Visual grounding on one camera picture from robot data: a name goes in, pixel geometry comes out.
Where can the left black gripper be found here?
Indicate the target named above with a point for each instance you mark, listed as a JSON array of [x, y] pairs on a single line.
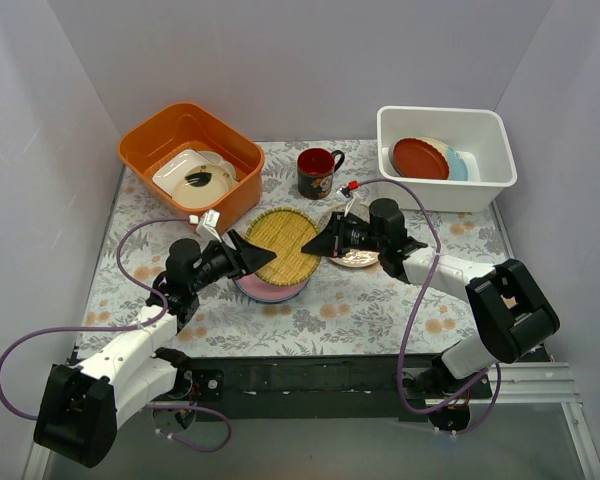
[[235, 253]]

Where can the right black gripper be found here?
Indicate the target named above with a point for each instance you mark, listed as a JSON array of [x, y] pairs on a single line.
[[337, 236]]

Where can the pink plate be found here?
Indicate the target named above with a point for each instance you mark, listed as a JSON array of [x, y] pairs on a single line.
[[270, 292]]

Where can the woven bamboo tray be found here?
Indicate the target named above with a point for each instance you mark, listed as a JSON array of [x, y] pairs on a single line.
[[284, 231]]

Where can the light blue plate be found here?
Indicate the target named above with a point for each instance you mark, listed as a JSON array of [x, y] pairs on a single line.
[[280, 301]]

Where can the white deep scalloped plate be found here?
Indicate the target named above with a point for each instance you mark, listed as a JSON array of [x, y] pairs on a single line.
[[391, 159]]

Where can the red-brown plastic plate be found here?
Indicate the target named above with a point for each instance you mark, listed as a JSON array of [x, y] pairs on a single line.
[[418, 159]]

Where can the cream and blue floral plate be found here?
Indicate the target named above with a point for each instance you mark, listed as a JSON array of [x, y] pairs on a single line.
[[458, 168]]

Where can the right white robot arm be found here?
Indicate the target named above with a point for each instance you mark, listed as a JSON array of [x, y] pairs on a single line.
[[511, 313]]

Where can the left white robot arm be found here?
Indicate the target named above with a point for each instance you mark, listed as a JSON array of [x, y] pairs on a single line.
[[84, 405]]

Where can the cream floral plate in bin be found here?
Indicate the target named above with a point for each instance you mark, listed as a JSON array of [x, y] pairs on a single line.
[[215, 158]]

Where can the orange plastic bin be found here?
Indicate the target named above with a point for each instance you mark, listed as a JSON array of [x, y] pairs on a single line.
[[150, 145]]

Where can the white plastic bin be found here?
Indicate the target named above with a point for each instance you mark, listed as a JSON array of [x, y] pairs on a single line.
[[480, 140]]

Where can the floral patterned table mat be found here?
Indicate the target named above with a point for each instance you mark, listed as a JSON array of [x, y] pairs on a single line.
[[341, 311]]

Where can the cream and green floral plate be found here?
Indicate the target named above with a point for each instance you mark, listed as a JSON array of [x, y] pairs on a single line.
[[357, 259]]

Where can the speckled grey stoneware plate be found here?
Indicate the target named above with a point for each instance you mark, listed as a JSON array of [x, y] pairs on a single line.
[[361, 211]]

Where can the black and red mug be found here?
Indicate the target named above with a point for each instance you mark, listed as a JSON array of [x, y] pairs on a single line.
[[315, 171]]

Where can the cream plate with black motif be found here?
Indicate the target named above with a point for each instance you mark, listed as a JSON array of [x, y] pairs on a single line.
[[202, 186]]

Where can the white square dish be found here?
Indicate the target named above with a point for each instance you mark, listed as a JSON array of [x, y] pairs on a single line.
[[169, 176]]

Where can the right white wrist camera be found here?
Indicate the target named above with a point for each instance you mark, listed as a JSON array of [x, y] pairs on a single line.
[[349, 192]]

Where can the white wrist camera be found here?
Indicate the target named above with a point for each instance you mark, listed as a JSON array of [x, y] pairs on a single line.
[[349, 192], [206, 226]]

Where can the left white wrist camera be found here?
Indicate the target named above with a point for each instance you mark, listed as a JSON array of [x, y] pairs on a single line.
[[206, 226]]

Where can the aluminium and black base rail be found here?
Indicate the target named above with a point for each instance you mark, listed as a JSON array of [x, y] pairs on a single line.
[[314, 378]]

